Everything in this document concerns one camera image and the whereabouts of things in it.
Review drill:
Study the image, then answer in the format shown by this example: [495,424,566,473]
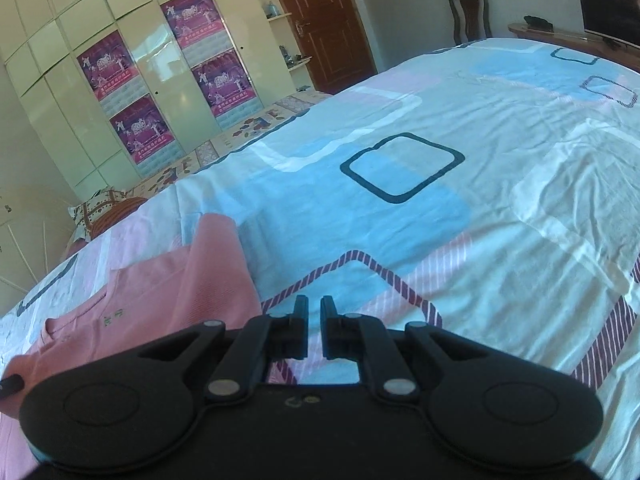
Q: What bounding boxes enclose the pink long-sleeve sweater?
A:
[0,212,265,480]

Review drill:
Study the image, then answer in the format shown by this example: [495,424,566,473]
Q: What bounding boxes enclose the brown wooden door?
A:
[280,0,376,94]

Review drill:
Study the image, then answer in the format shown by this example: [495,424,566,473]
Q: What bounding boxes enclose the lower right magenta poster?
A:
[191,49,256,117]

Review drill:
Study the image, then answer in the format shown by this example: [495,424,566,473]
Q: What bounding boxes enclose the magenta poster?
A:
[191,49,256,117]
[160,0,226,49]
[110,94,175,165]
[77,30,139,102]

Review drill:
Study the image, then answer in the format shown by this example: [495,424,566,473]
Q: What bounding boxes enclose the patterned pillow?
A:
[67,188,127,242]

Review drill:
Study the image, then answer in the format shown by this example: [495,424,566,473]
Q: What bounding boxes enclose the corner open shelves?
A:
[259,0,314,91]

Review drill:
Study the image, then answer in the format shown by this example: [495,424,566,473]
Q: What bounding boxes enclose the dark wooden chair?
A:
[448,0,492,46]

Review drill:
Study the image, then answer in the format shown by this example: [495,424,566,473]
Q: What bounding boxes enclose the wooden side table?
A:
[508,23,639,72]

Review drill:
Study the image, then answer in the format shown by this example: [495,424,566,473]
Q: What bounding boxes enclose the lower left magenta poster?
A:
[110,94,175,165]

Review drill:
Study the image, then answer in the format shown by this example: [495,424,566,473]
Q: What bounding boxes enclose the patterned pastel bed sheet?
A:
[1,39,639,479]

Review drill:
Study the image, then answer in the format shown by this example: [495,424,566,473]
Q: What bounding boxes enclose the upper left magenta poster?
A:
[77,30,139,102]

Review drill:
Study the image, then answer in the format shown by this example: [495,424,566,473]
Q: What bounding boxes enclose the cream glossy wardrobe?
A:
[1,0,309,198]

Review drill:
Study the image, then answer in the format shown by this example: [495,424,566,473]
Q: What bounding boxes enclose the floral beige bed cover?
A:
[126,88,330,198]

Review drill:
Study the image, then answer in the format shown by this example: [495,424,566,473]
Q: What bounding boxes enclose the cream round headboard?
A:
[0,185,75,313]

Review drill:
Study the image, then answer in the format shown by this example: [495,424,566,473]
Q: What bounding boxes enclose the upper right magenta poster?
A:
[160,0,226,49]

